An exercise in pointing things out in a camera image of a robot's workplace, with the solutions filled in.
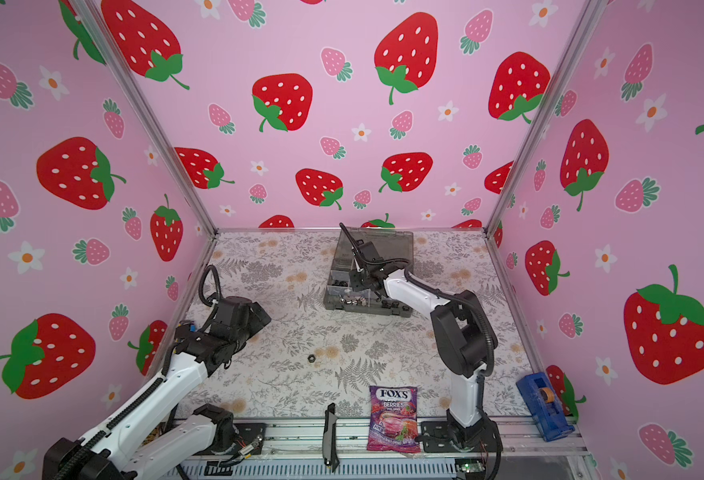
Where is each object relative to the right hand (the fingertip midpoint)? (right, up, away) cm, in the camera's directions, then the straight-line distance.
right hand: (357, 275), depth 95 cm
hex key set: (-32, -10, -38) cm, 50 cm away
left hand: (-29, -11, -11) cm, 33 cm away
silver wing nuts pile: (+1, -9, +3) cm, 10 cm away
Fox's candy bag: (+10, -36, -20) cm, 42 cm away
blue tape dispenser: (+49, -32, -20) cm, 62 cm away
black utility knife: (-6, -40, -21) cm, 45 cm away
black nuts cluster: (-14, -25, -7) cm, 29 cm away
